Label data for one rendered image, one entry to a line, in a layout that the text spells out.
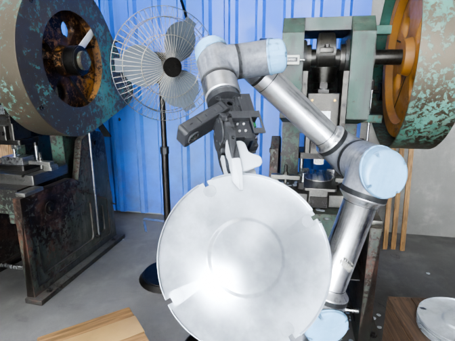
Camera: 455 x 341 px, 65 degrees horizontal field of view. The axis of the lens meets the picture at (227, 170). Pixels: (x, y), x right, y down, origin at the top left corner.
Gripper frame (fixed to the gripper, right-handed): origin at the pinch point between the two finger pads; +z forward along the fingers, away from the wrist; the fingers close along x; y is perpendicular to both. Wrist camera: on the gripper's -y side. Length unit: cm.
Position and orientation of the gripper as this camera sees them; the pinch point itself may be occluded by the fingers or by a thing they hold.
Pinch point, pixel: (234, 185)
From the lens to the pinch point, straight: 62.8
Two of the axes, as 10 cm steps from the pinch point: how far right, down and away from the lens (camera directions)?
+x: -2.0, 5.1, 8.3
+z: 2.1, 8.5, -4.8
